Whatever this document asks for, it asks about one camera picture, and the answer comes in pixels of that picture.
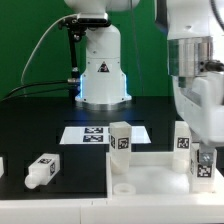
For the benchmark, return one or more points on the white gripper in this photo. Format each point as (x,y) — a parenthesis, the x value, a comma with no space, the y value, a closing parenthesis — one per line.
(201,106)

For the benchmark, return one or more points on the white square tabletop tray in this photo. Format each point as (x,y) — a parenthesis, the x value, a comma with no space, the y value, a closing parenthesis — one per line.
(149,174)

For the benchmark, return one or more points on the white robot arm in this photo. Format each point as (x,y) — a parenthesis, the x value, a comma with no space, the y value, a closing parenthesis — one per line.
(192,50)

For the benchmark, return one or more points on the white front fence bar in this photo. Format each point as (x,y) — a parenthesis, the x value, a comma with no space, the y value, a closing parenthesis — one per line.
(193,209)

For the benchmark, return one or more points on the white sheet with markers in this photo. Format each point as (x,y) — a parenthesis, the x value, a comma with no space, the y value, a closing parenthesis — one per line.
(73,135)

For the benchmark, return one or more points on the white left fence piece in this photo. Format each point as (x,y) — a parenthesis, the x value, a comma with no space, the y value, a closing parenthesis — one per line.
(1,167)

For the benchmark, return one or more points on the camera on stand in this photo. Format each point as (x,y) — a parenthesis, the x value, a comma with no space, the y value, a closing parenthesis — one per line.
(88,20)

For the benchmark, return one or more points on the black camera stand pole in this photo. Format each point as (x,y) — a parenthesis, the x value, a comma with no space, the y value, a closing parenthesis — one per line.
(75,74)

